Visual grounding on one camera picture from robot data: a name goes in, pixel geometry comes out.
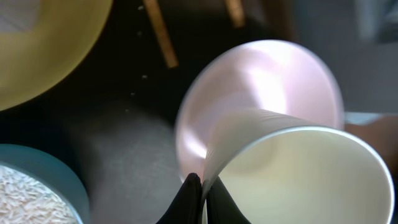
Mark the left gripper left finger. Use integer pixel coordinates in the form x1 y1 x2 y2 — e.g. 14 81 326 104
157 173 202 224

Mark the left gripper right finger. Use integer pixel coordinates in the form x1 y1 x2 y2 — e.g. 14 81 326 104
206 177 250 224

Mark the white paper cup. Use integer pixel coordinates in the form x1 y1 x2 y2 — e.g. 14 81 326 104
203 109 395 224

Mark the grey dishwasher rack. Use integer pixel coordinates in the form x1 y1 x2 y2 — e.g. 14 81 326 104
354 0 397 44

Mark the dark brown serving tray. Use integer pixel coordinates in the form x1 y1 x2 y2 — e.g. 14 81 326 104
1 1 289 223

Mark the pink bowl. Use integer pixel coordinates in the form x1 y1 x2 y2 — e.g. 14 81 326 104
175 40 344 180

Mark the blue bowl with rice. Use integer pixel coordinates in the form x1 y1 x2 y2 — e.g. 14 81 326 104
1 144 90 224

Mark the right wooden chopstick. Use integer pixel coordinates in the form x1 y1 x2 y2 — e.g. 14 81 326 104
224 0 245 28

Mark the yellow plate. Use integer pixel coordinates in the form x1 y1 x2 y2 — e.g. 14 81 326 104
1 0 113 110

